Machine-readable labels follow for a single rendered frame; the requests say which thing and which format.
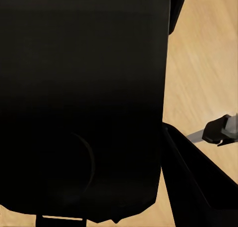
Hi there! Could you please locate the camera tripod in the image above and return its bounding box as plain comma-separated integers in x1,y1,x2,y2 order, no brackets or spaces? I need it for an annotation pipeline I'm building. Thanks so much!
185,114,238,146

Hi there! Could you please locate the digital camera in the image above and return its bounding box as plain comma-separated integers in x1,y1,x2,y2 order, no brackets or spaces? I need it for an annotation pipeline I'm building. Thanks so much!
0,0,185,227

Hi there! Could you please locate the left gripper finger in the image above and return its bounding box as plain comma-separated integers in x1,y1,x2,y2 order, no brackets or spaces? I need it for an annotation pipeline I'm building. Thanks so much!
161,122,238,227

